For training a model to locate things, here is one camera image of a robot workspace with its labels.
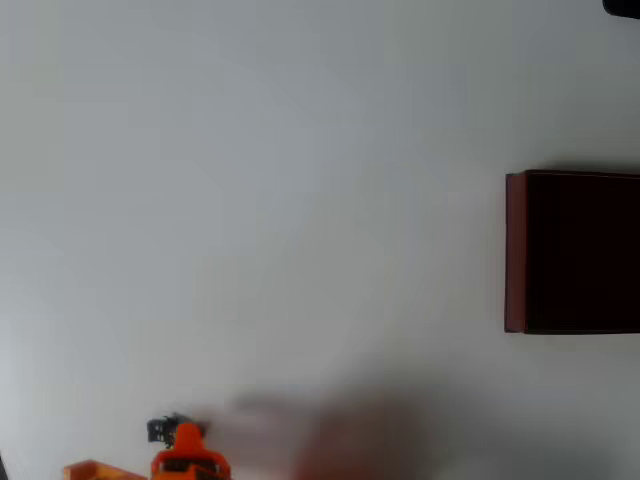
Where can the black object at corner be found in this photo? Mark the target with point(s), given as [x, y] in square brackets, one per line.
[622, 7]

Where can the small dark grey object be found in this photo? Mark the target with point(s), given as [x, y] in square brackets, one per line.
[161, 429]

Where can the dark red open box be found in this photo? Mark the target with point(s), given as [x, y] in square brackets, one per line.
[580, 252]

